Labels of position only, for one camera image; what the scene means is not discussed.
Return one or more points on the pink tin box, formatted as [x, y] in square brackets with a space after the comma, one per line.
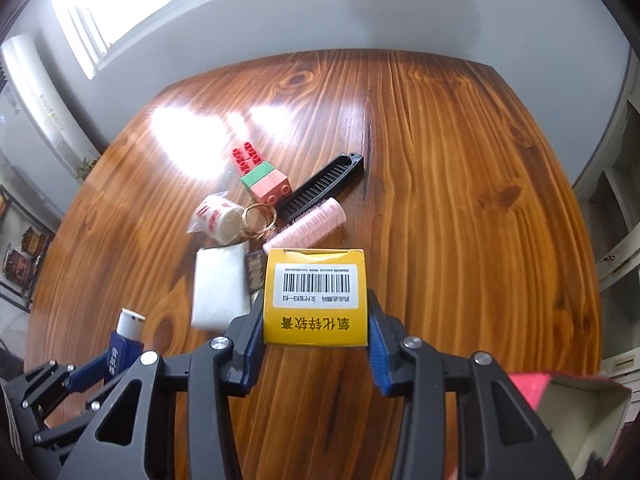
[575, 410]

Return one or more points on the green and pink building block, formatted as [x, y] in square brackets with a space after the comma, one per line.
[267, 184]

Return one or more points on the blue bottle with white cap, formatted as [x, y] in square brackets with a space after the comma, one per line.
[125, 345]

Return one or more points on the black comb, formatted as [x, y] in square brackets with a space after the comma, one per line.
[325, 185]

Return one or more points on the white standing air conditioner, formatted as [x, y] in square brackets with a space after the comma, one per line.
[40, 95]

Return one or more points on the white packet with red print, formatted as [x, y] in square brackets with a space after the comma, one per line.
[217, 217]

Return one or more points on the window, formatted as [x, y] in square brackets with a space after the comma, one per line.
[175, 5]

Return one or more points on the red building block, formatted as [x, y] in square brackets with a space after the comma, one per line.
[247, 156]

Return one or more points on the pink hair roller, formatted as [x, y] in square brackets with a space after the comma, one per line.
[310, 227]

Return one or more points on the green potted plant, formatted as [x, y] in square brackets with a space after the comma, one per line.
[87, 165]

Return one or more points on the white tissue pack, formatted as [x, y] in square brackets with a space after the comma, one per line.
[220, 290]

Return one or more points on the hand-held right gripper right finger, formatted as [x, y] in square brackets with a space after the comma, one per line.
[380, 360]

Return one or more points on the yellow cardboard box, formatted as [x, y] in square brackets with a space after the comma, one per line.
[315, 300]

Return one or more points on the shelf with decorations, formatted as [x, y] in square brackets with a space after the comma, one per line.
[20, 255]

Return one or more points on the grey glass-door cabinet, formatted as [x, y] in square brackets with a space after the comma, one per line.
[620, 210]

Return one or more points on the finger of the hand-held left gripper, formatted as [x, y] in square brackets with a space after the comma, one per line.
[85, 375]

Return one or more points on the wooden desk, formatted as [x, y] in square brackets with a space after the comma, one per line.
[450, 210]

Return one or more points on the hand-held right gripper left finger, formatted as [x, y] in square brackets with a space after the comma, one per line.
[250, 345]

